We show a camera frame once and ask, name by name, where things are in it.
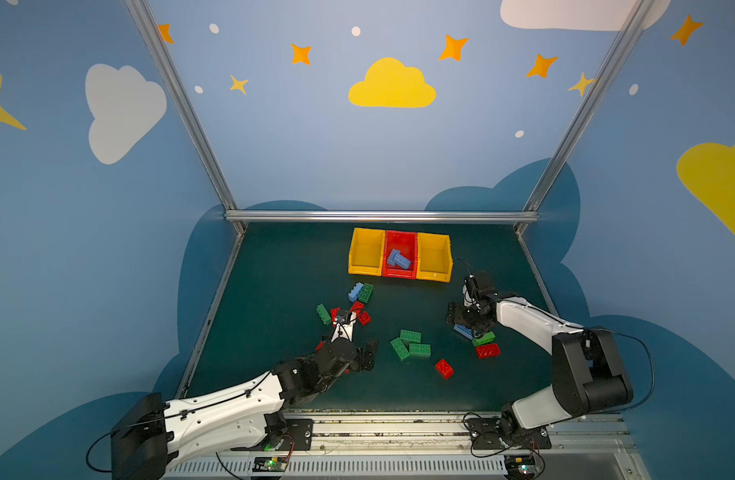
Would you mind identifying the red brick lower centre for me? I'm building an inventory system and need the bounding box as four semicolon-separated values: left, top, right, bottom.
435;359;455;380

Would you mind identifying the left yellow bin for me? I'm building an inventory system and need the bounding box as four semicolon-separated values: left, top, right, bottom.
347;227;387;276

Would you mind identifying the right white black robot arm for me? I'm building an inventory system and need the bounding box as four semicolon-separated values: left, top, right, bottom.
447;271;635;433

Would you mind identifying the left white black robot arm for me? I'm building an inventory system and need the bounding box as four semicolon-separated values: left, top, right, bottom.
109;310;377;479

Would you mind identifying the left controller board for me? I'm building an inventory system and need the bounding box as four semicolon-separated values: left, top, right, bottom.
252;457;288;473

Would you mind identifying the aluminium back frame bar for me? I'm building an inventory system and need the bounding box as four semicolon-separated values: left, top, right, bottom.
224;210;539;224

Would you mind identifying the aluminium frame post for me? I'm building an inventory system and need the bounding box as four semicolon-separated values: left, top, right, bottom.
515;0;657;238
124;0;236;213

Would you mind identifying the red middle bin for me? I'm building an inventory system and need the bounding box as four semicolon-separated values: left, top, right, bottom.
383;230;417;279

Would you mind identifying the aluminium front rail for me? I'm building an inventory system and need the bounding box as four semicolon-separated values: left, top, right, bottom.
165;411;651;479

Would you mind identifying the small red square brick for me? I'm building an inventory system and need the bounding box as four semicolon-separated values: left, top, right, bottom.
358;312;371;326

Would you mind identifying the aluminium right frame post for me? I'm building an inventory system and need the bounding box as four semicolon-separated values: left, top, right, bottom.
515;0;657;238

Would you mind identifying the aluminium left frame post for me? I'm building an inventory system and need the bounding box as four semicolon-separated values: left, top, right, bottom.
124;0;236;213

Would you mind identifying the right controller board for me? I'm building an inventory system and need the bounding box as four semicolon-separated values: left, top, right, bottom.
503;455;539;480

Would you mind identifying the yellow bin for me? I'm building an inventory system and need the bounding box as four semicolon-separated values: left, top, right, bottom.
417;233;453;283
347;227;387;276

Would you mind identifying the large light blue brick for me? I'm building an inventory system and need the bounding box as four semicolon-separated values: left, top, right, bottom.
453;324;475;341

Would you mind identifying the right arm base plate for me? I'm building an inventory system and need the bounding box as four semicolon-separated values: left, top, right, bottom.
463;416;551;451

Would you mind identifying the right yellow bin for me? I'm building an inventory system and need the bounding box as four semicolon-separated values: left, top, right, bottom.
417;233;453;283

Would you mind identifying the controller board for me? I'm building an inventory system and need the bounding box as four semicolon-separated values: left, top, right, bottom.
252;457;288;473
503;455;539;480

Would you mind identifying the red long brick centre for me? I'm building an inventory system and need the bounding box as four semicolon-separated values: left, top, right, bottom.
350;301;364;317

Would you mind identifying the red brick right side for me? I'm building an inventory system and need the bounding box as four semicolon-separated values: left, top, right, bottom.
475;343;501;359

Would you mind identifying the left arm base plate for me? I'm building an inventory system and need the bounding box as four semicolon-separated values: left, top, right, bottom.
231;418;314;452

